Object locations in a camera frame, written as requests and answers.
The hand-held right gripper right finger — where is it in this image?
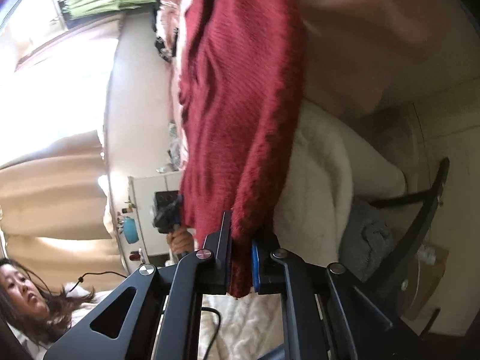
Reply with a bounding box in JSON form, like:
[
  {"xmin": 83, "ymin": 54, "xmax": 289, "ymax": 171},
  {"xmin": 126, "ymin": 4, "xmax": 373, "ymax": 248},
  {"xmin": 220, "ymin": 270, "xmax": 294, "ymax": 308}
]
[{"xmin": 250, "ymin": 232, "xmax": 424, "ymax": 360}]

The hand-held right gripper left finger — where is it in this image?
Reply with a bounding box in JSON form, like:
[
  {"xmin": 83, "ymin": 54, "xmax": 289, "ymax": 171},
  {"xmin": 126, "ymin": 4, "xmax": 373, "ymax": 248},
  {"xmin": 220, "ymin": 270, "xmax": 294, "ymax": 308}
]
[{"xmin": 42, "ymin": 211, "xmax": 233, "ymax": 360}]

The dark red knit cardigan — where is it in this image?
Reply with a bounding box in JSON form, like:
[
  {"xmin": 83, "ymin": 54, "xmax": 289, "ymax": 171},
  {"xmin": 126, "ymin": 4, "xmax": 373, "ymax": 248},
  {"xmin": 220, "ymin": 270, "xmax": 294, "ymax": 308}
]
[{"xmin": 176, "ymin": 0, "xmax": 306, "ymax": 300}]

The person's left hand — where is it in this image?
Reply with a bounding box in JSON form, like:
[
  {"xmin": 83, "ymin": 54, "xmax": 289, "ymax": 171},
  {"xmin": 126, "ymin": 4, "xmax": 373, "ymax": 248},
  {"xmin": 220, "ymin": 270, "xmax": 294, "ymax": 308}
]
[{"xmin": 167, "ymin": 229, "xmax": 196, "ymax": 256}]

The white cabinet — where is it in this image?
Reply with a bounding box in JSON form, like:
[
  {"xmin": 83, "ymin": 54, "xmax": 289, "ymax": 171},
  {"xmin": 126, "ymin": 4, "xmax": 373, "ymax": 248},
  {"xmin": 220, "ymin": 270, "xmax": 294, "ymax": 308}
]
[{"xmin": 127, "ymin": 172, "xmax": 188, "ymax": 267}]

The grey towel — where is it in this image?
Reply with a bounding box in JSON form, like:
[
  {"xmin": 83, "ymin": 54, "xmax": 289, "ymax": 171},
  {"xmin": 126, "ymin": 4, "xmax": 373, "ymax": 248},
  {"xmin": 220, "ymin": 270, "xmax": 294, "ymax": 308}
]
[{"xmin": 339, "ymin": 199, "xmax": 394, "ymax": 282}]

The beige curtain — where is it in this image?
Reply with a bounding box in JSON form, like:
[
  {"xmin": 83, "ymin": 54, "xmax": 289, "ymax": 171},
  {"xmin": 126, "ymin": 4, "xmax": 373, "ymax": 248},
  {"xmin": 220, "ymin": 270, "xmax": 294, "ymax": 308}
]
[{"xmin": 0, "ymin": 129, "xmax": 128, "ymax": 271}]

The white fluffy blanket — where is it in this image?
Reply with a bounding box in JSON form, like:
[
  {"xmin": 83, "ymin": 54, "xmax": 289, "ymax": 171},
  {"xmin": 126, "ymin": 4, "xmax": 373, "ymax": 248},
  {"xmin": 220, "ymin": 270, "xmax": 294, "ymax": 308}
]
[{"xmin": 274, "ymin": 99, "xmax": 407, "ymax": 271}]

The bright window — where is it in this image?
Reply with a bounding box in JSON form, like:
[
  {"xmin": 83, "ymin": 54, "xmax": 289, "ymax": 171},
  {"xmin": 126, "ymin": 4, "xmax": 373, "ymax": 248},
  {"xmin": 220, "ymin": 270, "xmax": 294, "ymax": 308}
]
[{"xmin": 0, "ymin": 26, "xmax": 121, "ymax": 166}]

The person's head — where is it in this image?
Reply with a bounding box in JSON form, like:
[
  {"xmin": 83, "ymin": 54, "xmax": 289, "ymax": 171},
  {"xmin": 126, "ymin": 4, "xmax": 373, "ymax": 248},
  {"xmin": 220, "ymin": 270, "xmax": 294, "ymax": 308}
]
[{"xmin": 0, "ymin": 257, "xmax": 96, "ymax": 346}]

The bed with pink sheet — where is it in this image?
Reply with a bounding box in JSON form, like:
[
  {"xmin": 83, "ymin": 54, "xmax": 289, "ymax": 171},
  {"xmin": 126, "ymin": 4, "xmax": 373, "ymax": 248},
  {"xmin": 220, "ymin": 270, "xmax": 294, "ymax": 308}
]
[{"xmin": 277, "ymin": 0, "xmax": 480, "ymax": 121}]

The black cable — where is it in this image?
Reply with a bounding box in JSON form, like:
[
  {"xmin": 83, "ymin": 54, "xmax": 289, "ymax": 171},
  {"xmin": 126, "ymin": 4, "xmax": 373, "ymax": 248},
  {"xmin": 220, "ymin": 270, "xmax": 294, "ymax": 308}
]
[{"xmin": 200, "ymin": 307, "xmax": 222, "ymax": 360}]

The black chair frame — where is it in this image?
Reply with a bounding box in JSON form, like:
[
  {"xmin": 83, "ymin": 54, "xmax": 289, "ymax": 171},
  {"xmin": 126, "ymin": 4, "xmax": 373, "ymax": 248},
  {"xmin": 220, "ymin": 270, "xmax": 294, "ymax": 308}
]
[{"xmin": 362, "ymin": 157, "xmax": 451, "ymax": 308}]

